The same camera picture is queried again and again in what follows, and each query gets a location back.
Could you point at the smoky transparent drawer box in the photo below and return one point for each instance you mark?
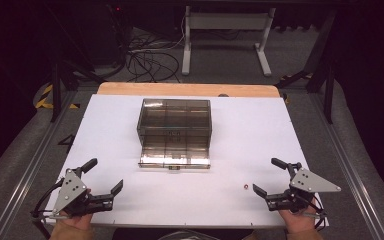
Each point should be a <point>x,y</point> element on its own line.
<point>175,133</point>

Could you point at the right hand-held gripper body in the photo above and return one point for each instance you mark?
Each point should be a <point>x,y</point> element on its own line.
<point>308,182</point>

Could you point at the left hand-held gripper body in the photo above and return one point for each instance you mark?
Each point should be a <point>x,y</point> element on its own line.
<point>69,190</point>

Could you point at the person's left hand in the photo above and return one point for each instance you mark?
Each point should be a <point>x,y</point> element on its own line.
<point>76,221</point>

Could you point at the white board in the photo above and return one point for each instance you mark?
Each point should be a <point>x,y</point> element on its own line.
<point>240,140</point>

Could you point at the aluminium rail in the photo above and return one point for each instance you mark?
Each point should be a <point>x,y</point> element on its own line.
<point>30,170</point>
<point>350,170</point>

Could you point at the white metal stand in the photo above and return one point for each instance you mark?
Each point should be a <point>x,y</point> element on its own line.
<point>225,23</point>

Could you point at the black metal stand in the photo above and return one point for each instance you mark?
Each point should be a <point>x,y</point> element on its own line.
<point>57,90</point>
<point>323,70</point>

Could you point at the yellow black hazard tape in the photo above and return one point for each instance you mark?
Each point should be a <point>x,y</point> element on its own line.
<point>45,98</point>

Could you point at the person's dark clothing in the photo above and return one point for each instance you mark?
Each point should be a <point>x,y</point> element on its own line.
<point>180,234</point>

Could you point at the person's right hand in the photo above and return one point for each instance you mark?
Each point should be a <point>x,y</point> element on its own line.
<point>296,220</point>

